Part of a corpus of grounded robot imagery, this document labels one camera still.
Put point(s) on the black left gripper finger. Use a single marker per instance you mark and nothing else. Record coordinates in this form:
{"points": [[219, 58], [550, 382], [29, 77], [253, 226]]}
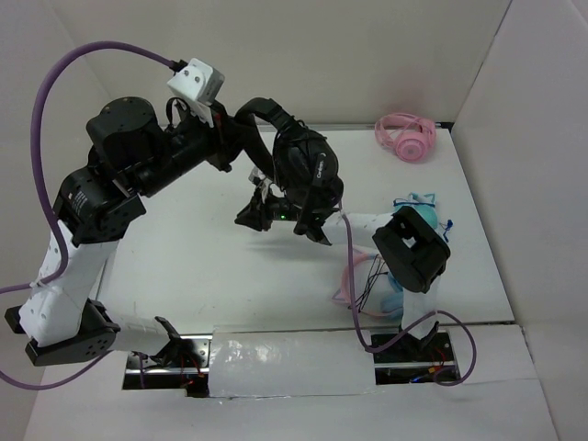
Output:
{"points": [[266, 109], [257, 151]]}

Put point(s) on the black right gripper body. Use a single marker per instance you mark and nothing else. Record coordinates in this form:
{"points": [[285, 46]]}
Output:
{"points": [[282, 208]]}

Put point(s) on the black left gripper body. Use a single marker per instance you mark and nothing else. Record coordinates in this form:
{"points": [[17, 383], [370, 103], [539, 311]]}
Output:
{"points": [[217, 150]]}

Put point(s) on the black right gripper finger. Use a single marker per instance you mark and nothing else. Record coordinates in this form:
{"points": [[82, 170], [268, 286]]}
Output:
{"points": [[254, 215], [312, 230]]}

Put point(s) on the black wired headphones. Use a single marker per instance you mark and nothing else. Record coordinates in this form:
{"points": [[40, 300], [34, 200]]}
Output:
{"points": [[306, 171]]}

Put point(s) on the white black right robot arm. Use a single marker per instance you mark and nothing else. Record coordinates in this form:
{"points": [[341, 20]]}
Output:
{"points": [[414, 252]]}

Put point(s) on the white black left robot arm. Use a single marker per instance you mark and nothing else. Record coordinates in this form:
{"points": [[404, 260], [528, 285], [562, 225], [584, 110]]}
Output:
{"points": [[133, 158]]}

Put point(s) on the pink blue cat headphones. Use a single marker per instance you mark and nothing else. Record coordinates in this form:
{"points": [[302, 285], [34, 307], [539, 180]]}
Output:
{"points": [[378, 294]]}

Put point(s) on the teal cat ear headphones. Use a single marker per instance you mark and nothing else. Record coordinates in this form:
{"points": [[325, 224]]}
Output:
{"points": [[429, 211]]}

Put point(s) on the pink round headphones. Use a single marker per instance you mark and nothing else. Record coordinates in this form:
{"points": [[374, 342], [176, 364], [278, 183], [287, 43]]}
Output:
{"points": [[409, 137]]}

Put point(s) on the silver foil cover plate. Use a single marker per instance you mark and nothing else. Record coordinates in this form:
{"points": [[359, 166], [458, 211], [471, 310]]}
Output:
{"points": [[283, 364]]}

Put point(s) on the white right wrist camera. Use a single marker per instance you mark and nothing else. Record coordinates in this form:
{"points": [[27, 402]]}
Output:
{"points": [[261, 181]]}

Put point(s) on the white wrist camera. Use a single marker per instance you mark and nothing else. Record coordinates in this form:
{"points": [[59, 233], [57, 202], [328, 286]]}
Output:
{"points": [[261, 181], [197, 83]]}

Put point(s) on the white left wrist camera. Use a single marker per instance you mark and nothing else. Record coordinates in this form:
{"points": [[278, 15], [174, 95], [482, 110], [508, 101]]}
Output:
{"points": [[197, 83]]}

